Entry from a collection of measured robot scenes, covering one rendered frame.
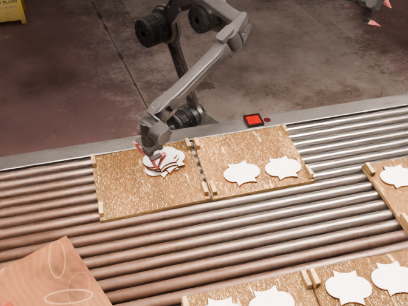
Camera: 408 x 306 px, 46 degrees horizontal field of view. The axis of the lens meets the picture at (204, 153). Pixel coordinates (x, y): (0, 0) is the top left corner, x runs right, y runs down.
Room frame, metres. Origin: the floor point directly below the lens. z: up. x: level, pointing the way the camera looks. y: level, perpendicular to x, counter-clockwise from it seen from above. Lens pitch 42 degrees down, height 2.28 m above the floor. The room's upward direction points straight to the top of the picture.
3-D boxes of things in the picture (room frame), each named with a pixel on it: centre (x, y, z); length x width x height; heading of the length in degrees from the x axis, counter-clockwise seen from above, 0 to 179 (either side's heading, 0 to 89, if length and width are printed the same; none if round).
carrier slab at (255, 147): (1.44, -0.19, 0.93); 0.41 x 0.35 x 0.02; 104
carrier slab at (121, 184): (1.34, 0.22, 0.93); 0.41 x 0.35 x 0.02; 105
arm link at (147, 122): (1.37, 0.20, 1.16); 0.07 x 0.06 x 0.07; 43
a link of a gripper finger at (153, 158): (1.35, 0.19, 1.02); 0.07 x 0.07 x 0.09; 37
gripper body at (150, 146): (1.38, 0.21, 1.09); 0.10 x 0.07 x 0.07; 37
